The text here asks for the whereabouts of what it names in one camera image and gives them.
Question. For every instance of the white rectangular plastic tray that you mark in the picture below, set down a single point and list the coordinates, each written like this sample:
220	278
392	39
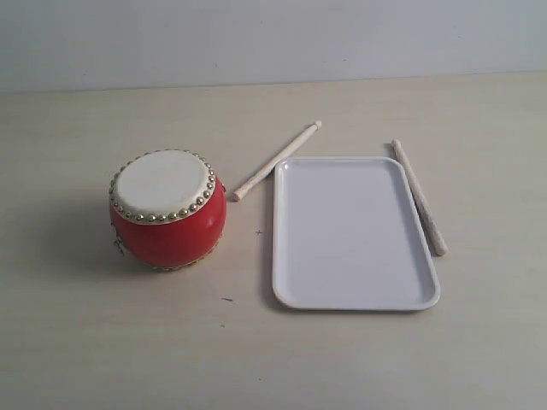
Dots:
347	237

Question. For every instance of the wooden drumstick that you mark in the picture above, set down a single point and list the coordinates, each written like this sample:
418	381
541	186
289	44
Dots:
295	144
439	246

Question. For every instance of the small red drum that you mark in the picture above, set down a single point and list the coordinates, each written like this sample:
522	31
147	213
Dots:
167	208

